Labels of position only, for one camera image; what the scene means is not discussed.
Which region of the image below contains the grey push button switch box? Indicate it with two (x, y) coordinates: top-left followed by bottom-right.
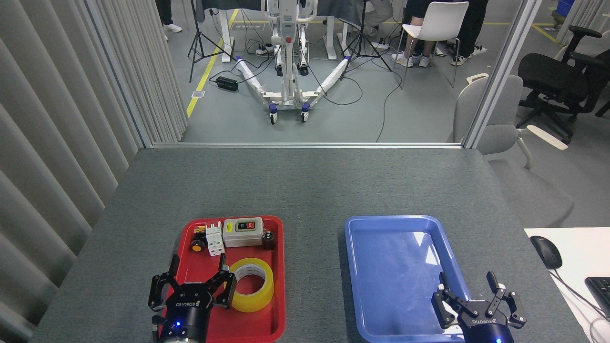
(223, 217), (264, 248)

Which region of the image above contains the white desk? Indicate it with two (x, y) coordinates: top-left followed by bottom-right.
(524, 227), (610, 343)

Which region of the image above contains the black computer mouse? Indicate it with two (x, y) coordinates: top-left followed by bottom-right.
(530, 236), (563, 270)

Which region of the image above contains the white circuit breaker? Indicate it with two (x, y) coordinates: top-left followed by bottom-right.
(205, 221), (225, 257)

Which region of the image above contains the silver aluminium post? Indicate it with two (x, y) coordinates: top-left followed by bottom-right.
(462, 0), (544, 149)

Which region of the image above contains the standing person in dark trousers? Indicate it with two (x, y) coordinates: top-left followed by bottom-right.
(448, 0), (489, 66)

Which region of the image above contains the red plastic tray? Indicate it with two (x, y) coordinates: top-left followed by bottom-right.
(162, 215), (285, 343)

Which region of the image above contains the blue bin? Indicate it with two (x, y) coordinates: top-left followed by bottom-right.
(555, 0), (575, 27)

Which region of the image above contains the seated person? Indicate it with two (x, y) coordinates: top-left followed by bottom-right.
(391, 0), (437, 67)

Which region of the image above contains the black office chair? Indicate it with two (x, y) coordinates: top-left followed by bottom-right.
(517, 25), (610, 143)

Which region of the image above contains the blue plastic tray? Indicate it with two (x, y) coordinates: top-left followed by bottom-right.
(344, 215), (481, 343)

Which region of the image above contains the white plastic chair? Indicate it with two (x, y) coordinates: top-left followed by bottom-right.
(393, 1), (470, 90)

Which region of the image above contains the person with white shoes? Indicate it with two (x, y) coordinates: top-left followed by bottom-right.
(155, 0), (183, 41)

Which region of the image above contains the yellow tape roll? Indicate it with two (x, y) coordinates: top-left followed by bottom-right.
(228, 258), (275, 313)

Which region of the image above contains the white stand on wheels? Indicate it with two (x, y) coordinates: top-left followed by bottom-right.
(236, 0), (351, 124)

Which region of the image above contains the grey padded chair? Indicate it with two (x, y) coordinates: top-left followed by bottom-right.
(448, 73), (575, 227)

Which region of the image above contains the black floor cable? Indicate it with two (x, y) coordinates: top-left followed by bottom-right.
(376, 71), (403, 142)

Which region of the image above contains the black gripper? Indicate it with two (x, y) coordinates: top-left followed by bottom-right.
(148, 253), (237, 343)
(431, 272), (527, 343)

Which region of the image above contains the yellow push button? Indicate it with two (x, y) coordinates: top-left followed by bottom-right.
(191, 226), (207, 253)

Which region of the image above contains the black tripod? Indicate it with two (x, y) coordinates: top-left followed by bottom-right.
(187, 0), (237, 83)
(340, 0), (394, 81)

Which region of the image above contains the black keyboard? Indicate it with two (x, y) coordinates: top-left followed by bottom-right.
(585, 276), (610, 317)

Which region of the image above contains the black mouse cable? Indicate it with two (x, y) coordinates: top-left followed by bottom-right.
(553, 268), (610, 320)

